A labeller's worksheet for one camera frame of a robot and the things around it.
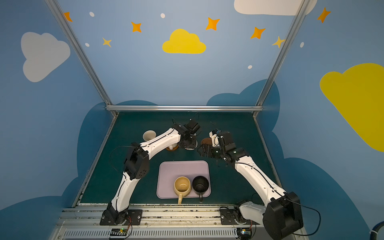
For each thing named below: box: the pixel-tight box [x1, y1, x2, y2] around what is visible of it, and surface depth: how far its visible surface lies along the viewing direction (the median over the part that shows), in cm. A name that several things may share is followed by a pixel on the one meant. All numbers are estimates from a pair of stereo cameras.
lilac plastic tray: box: [156, 160, 211, 199], surface depth 91 cm
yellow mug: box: [174, 176, 192, 204], surface depth 79 cm
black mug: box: [192, 175, 209, 203], surface depth 80 cm
